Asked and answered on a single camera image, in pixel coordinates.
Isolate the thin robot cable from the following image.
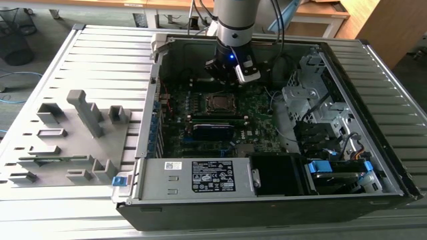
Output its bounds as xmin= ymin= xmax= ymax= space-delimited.
xmin=186 ymin=0 xmax=216 ymax=36

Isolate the green motherboard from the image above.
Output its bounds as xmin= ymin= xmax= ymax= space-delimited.
xmin=155 ymin=77 xmax=301 ymax=159

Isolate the dark chair base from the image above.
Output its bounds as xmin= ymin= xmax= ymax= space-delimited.
xmin=405 ymin=36 xmax=427 ymax=61

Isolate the grey wire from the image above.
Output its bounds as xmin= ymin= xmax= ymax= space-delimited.
xmin=264 ymin=86 xmax=301 ymax=148

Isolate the black open PC case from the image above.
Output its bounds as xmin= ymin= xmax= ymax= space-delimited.
xmin=110 ymin=31 xmax=421 ymax=232

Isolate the silver CPU green edge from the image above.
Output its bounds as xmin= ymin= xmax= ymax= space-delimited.
xmin=212 ymin=96 xmax=232 ymax=110

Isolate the hard disk blue carrier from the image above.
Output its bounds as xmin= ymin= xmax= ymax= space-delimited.
xmin=304 ymin=159 xmax=373 ymax=196

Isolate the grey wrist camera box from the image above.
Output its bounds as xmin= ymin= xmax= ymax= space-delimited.
xmin=204 ymin=59 xmax=220 ymax=75

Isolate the black plastic drive bay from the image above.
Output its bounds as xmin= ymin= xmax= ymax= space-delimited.
xmin=292 ymin=121 xmax=341 ymax=157

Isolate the green RAM stick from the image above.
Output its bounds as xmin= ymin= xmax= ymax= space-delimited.
xmin=17 ymin=155 xmax=87 ymax=162
xmin=190 ymin=117 xmax=244 ymax=124

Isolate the CPU socket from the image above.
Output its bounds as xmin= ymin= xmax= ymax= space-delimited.
xmin=201 ymin=91 xmax=242 ymax=116

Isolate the coloured power cable bundle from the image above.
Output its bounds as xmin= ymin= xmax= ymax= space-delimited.
xmin=338 ymin=132 xmax=370 ymax=162

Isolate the blue floor cable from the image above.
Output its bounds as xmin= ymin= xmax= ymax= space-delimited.
xmin=0 ymin=71 xmax=43 ymax=105

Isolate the silver metal drive cage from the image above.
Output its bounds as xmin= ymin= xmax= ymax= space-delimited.
xmin=280 ymin=53 xmax=356 ymax=151

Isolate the grey power supply unit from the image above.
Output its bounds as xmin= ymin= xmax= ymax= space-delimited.
xmin=131 ymin=157 xmax=257 ymax=201

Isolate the black graphics card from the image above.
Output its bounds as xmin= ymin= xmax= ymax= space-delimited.
xmin=190 ymin=122 xmax=237 ymax=142

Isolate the grey parts rack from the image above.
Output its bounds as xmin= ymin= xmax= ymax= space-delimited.
xmin=5 ymin=89 xmax=134 ymax=189

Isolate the red black twisted wire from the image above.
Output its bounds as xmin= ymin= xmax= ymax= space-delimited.
xmin=159 ymin=79 xmax=174 ymax=112

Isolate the wooden cabinet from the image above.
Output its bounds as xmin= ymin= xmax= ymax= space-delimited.
xmin=334 ymin=0 xmax=427 ymax=70

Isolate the black mesh waste bin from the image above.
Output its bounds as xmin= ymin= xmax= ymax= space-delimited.
xmin=0 ymin=6 xmax=38 ymax=67

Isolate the long wooden desk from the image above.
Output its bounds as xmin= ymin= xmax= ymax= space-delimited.
xmin=0 ymin=0 xmax=149 ymax=20

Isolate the grey chipset heatsink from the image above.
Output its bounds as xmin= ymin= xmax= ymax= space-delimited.
xmin=234 ymin=143 xmax=256 ymax=158

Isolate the grey case release latch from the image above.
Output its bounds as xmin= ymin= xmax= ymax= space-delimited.
xmin=149 ymin=33 xmax=175 ymax=62

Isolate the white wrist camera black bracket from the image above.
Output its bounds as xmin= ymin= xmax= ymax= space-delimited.
xmin=232 ymin=56 xmax=261 ymax=85

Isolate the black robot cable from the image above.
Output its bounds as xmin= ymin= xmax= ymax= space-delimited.
xmin=269 ymin=0 xmax=286 ymax=75

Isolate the metal socket cover frame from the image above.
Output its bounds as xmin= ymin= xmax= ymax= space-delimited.
xmin=204 ymin=92 xmax=238 ymax=114

